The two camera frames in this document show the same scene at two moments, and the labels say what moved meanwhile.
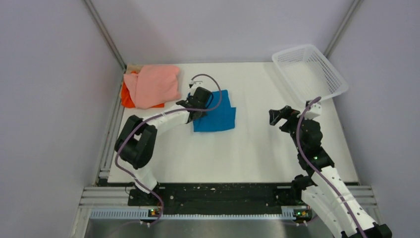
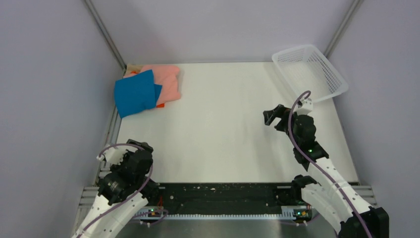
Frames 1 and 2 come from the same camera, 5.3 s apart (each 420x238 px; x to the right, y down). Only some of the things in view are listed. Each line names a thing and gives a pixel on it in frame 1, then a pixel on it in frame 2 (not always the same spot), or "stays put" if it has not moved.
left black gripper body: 202,113 -> 125,161
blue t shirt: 223,118 -> 136,92
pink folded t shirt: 154,85 stays put
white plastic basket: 308,74 stays put
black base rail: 216,199 stays put
